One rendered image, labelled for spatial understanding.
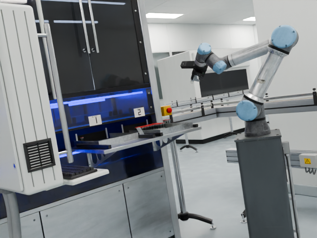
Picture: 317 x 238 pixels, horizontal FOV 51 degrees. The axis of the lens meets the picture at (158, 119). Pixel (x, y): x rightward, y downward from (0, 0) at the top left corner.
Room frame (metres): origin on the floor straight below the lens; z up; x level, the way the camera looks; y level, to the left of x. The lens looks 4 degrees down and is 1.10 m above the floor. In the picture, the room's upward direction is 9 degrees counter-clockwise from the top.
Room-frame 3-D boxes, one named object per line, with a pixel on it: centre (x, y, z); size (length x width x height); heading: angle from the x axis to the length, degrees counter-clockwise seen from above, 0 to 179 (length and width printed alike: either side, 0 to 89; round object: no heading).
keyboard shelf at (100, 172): (1.59, 0.52, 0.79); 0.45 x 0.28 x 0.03; 45
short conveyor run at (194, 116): (2.74, -0.20, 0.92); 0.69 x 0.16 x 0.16; 127
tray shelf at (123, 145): (2.05, 0.16, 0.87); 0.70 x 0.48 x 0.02; 127
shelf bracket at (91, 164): (1.89, 0.36, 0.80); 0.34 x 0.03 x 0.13; 37
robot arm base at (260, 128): (1.96, -0.57, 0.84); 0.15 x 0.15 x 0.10
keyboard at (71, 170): (1.61, 0.51, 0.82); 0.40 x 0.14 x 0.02; 45
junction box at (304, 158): (2.27, -1.00, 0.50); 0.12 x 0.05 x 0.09; 37
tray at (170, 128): (2.11, 0.00, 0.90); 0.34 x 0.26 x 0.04; 37
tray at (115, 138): (2.00, 0.34, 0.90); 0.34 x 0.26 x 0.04; 37
